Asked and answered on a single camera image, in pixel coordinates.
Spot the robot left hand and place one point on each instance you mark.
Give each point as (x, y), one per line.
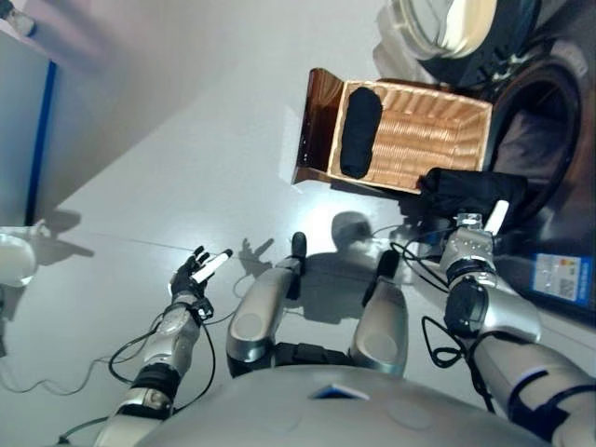
(188, 279)

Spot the rolled black garment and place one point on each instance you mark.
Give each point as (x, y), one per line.
(358, 135)

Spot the wicker laundry basket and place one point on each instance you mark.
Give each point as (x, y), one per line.
(428, 135)

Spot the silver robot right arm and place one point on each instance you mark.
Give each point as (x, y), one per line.
(512, 316)

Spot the small white wall device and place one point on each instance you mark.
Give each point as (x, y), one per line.
(21, 16)

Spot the grey front-load washing machine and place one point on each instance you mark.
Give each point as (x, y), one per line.
(579, 139)

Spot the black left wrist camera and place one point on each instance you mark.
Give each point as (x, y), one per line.
(204, 311)

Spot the robot right leg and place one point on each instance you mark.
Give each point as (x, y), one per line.
(382, 326)

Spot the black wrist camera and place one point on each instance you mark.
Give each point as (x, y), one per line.
(469, 220)
(204, 311)

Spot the black garment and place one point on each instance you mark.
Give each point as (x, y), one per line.
(358, 135)
(470, 191)

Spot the blue white info sticker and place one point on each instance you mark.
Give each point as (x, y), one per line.
(561, 279)

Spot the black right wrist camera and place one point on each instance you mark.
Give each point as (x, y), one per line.
(469, 220)

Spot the round glass washer door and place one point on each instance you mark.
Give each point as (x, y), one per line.
(442, 28)

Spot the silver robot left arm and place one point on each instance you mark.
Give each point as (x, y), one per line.
(177, 335)

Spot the grey robot torso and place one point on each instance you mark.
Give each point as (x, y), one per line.
(326, 419)

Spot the white rounded device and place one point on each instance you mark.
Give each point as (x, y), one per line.
(16, 256)

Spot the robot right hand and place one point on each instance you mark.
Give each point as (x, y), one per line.
(497, 216)

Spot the grey partition with blue edge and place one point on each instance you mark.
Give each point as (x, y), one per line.
(23, 130)

